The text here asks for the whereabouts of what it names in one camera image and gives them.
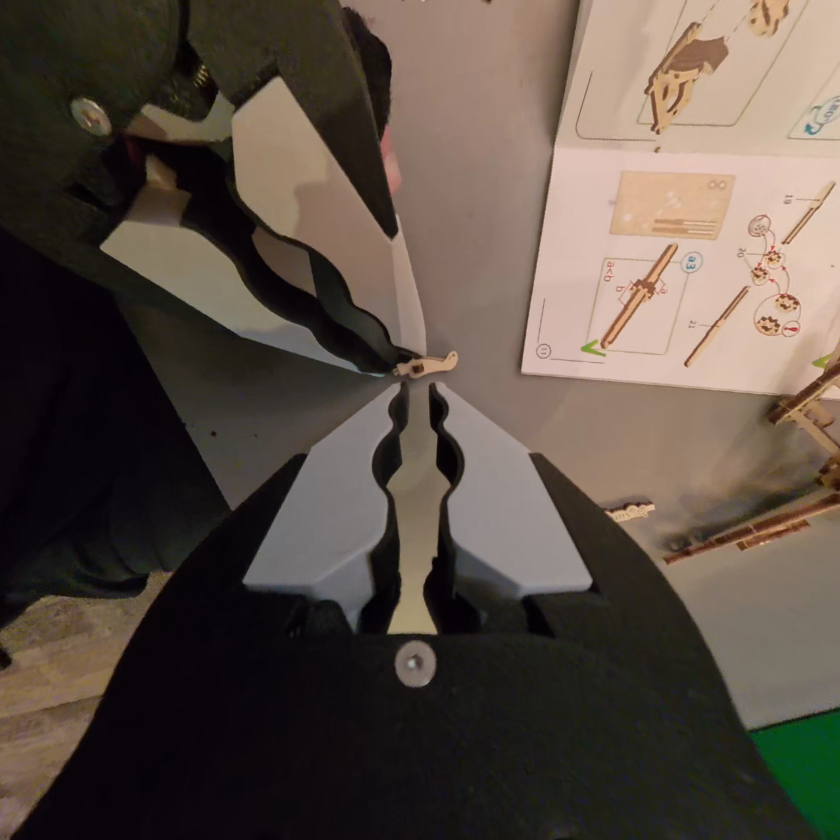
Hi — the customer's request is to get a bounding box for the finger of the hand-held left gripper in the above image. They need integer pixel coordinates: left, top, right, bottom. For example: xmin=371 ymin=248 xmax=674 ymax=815
xmin=98 ymin=156 xmax=400 ymax=378
xmin=230 ymin=74 xmax=429 ymax=361

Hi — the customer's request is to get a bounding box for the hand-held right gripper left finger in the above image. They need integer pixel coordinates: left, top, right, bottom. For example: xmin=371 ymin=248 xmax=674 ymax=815
xmin=241 ymin=381 xmax=412 ymax=634

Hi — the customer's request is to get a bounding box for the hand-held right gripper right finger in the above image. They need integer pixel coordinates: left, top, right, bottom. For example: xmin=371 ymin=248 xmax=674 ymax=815
xmin=428 ymin=381 xmax=595 ymax=619

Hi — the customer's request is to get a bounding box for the small hooked wooden part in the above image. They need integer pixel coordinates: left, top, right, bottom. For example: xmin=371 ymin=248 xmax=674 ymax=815
xmin=392 ymin=350 xmax=459 ymax=381

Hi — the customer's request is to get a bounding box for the wooden model assembly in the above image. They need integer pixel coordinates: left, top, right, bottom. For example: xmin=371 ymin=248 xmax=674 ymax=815
xmin=661 ymin=341 xmax=840 ymax=567

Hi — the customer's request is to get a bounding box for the dark cloth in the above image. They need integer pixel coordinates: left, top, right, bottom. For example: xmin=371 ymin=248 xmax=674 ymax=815
xmin=0 ymin=226 xmax=232 ymax=652

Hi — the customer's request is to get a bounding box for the paper instruction booklet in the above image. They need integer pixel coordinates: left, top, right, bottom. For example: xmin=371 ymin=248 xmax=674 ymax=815
xmin=521 ymin=0 xmax=840 ymax=402

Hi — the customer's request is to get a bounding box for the green mat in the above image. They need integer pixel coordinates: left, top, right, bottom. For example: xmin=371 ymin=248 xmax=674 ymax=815
xmin=748 ymin=707 xmax=840 ymax=840

